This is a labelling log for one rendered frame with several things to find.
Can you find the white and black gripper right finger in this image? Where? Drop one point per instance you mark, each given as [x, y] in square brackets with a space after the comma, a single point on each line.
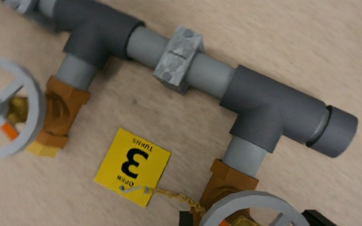
[315, 218]

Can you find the yellow numbered tag with chain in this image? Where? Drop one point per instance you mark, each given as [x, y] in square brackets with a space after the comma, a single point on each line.
[137, 164]

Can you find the grey pipe manifold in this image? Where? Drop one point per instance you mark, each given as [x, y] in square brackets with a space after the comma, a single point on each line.
[267, 108]

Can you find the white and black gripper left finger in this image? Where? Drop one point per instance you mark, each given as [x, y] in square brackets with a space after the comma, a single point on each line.
[186, 218]

